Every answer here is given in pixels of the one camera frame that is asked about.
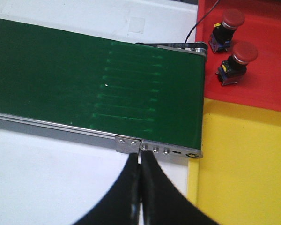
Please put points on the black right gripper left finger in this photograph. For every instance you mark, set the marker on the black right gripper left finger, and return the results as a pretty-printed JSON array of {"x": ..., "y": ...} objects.
[{"x": 121, "y": 204}]

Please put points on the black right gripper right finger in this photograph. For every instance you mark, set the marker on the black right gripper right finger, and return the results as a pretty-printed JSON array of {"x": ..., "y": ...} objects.
[{"x": 162, "y": 202}]

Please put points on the red mushroom push button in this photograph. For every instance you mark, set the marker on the red mushroom push button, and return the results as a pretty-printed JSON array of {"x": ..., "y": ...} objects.
[{"x": 222, "y": 34}]

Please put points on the yellow plate tray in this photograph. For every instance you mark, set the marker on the yellow plate tray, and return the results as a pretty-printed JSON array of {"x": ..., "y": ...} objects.
[{"x": 238, "y": 180}]

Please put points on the green conveyor belt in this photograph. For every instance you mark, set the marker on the green conveyor belt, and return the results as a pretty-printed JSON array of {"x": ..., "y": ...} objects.
[{"x": 100, "y": 84}]

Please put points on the red plate tray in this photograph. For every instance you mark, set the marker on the red plate tray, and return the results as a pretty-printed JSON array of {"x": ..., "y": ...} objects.
[{"x": 261, "y": 85}]

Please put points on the aluminium conveyor side rail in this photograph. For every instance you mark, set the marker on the aluminium conveyor side rail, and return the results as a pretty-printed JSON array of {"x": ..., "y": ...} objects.
[{"x": 121, "y": 143}]

